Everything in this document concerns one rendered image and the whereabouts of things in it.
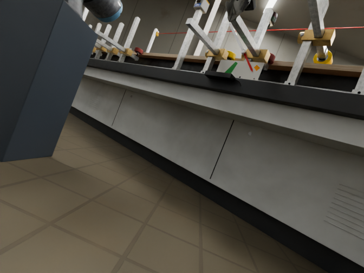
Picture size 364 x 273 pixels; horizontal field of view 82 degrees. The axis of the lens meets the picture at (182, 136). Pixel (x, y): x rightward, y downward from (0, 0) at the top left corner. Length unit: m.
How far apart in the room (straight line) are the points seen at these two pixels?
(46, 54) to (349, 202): 1.33
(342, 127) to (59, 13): 1.11
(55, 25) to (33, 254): 0.70
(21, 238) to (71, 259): 0.11
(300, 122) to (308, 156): 0.23
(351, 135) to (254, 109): 0.40
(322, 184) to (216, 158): 0.57
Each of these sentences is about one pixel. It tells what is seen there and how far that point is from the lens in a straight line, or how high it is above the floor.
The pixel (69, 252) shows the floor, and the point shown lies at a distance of 0.57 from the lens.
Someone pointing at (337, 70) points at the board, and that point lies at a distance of 1.26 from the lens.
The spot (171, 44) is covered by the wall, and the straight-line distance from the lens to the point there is 5.53.
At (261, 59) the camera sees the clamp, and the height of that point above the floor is 0.82.
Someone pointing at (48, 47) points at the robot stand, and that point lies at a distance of 0.92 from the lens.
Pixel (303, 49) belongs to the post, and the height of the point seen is 0.88.
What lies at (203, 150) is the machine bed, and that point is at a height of 0.27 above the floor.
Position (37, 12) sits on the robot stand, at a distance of 0.97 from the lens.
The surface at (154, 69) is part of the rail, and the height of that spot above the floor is 0.68.
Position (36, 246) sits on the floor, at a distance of 0.57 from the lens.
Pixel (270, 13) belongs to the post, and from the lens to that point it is 1.34.
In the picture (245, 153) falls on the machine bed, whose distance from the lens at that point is 1.27.
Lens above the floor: 0.33
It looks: 1 degrees down
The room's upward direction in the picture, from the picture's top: 22 degrees clockwise
